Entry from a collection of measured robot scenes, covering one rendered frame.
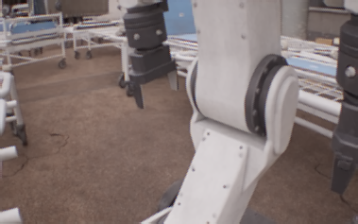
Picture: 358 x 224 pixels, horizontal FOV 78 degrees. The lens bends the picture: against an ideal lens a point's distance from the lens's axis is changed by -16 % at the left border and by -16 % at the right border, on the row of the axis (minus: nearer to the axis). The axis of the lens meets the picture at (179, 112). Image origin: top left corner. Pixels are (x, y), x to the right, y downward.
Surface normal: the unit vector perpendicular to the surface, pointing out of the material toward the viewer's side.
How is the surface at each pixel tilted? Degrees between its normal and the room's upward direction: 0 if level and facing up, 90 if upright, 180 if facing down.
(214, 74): 86
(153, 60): 90
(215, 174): 60
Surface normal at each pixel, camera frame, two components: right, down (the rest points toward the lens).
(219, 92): -0.73, 0.18
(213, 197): -0.63, -0.25
